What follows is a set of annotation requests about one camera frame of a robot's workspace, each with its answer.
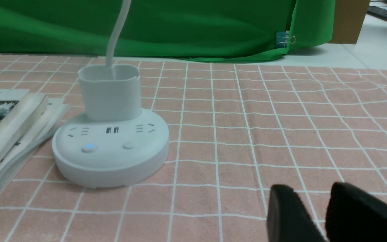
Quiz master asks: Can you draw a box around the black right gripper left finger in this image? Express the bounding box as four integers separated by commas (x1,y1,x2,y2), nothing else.
267,184,325,242

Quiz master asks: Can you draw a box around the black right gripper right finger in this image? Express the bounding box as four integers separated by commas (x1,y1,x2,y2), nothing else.
325,182,387,242

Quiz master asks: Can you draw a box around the white round desk lamp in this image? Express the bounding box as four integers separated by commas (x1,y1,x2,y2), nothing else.
52,0,169,189

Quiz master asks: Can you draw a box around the pink checkered tablecloth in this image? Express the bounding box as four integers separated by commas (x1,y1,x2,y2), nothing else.
0,60,387,242

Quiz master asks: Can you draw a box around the blue binder clip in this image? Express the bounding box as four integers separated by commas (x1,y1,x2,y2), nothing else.
275,30,296,49

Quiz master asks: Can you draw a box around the brown cardboard box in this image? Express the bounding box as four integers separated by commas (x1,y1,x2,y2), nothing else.
329,0,370,45

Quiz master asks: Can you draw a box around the green backdrop cloth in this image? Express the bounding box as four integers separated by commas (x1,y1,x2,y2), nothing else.
0,0,335,63

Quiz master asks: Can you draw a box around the middle white book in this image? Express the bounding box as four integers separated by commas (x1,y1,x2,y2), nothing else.
0,98,69,172

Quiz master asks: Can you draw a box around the white book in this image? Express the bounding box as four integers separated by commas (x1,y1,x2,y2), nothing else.
0,98,69,172
0,124,58,194

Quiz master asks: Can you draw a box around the top self-driving textbook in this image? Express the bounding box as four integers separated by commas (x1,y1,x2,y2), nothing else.
0,89,48,162

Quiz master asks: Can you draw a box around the bottom white book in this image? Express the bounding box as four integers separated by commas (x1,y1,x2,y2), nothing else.
0,124,58,194

